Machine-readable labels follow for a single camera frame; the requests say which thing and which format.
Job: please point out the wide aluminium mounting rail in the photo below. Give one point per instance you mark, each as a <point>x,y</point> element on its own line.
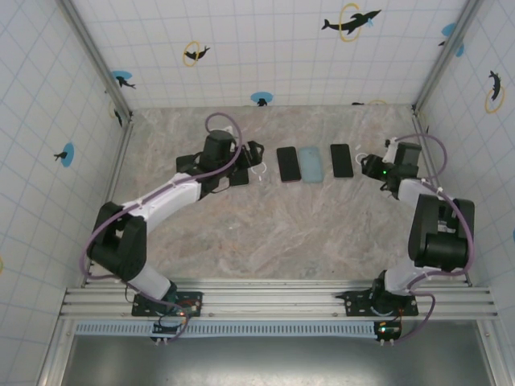
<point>273,301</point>

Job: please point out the grey metal panel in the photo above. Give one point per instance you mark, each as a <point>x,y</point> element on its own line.
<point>281,362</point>

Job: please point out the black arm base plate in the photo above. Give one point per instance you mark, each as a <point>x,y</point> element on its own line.
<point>356,305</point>
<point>141,309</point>

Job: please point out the aluminium corner post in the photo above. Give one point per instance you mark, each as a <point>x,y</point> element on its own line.
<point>442,60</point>
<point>98,60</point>

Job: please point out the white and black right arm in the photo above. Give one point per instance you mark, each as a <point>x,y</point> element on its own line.
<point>438,249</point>

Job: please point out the aluminium table edge rail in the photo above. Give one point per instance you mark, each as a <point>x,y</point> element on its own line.
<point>118,161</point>
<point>419,122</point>

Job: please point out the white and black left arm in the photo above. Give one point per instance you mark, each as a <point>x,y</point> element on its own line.
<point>116,245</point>

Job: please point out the grey-blue phone case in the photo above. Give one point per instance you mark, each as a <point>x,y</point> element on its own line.
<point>310,165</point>

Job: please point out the small black controller box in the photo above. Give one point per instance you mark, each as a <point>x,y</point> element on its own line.
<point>163,331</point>
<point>388,331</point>

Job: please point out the fish sticker blue circle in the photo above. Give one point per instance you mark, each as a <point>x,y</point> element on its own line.
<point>120,76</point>
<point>448,30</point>
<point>260,97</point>
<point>68,154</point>

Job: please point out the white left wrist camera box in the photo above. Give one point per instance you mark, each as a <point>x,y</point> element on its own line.
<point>229,129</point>

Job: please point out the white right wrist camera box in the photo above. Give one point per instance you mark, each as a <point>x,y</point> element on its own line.
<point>390,152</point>

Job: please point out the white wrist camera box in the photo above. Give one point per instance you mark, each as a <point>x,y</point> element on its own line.
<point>229,129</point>
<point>390,152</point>

